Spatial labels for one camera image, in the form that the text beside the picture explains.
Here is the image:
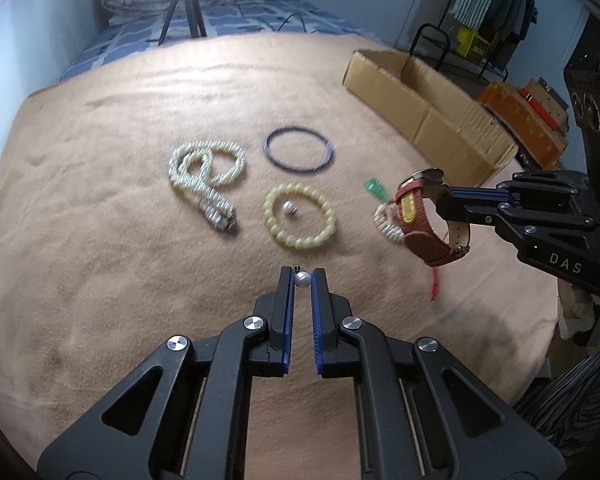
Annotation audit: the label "blue checkered bedsheet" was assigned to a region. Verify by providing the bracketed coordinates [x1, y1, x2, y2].
[59, 0, 377, 81]

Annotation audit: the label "orange covered suitcase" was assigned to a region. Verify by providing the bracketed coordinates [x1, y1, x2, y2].
[477, 81, 568, 170]

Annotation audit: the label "yellow box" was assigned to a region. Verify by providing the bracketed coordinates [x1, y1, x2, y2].
[456, 26, 491, 64]

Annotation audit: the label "hanging dark clothes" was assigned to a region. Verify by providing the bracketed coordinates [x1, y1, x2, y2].
[489, 0, 538, 70]

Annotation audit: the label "cardboard box tray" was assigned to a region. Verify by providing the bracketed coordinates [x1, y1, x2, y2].
[342, 49, 518, 186]

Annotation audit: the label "small pearl earring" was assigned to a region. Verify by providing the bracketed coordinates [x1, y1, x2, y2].
[283, 200, 298, 214]

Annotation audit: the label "cream beaded bracelet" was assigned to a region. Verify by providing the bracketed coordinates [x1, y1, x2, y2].
[262, 182, 338, 250]

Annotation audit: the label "tan blanket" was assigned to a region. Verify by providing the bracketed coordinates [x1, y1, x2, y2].
[0, 32, 557, 464]

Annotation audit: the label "black power cable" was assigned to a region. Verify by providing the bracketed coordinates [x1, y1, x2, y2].
[277, 11, 311, 35]

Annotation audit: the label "black clothes rack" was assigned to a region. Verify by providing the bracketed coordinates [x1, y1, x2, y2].
[408, 0, 538, 81]

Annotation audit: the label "white pearl necklace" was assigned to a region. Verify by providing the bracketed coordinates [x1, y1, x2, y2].
[168, 140, 247, 233]

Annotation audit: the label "single white pearl bead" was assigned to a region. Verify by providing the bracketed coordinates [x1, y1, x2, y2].
[294, 271, 312, 288]

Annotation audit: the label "black tripod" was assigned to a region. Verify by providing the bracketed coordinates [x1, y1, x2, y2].
[157, 0, 209, 47]

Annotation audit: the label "dark metal bangle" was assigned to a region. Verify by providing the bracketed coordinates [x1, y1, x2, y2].
[262, 126, 335, 174]

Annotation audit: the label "brown box on suitcase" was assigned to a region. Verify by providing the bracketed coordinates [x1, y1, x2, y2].
[518, 78, 569, 134]

